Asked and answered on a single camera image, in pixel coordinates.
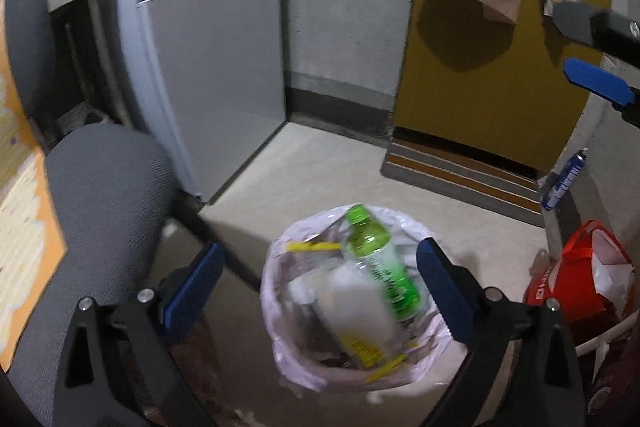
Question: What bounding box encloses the white foam block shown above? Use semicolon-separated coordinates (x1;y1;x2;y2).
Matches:
314;262;402;351

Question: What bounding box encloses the green tea bottle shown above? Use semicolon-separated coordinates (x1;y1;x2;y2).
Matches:
345;205;421;322

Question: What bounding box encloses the trash bin with white bag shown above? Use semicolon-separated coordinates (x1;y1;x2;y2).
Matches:
260;206;452;392

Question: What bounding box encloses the blue white spray can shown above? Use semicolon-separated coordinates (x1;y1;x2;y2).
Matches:
541;147;587;211

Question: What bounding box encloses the grey office chair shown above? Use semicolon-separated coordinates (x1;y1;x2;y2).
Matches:
0;0;262;427

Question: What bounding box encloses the brown wooden door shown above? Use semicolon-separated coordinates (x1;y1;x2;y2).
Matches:
394;0;602;172

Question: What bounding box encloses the red shopping bag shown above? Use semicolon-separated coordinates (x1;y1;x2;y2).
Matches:
525;220;636;324

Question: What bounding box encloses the yellow striped dotted cloth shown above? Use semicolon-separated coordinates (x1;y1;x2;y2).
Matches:
0;8;66;372

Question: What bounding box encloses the grey refrigerator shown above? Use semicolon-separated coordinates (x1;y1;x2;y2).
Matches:
98;0;285;202

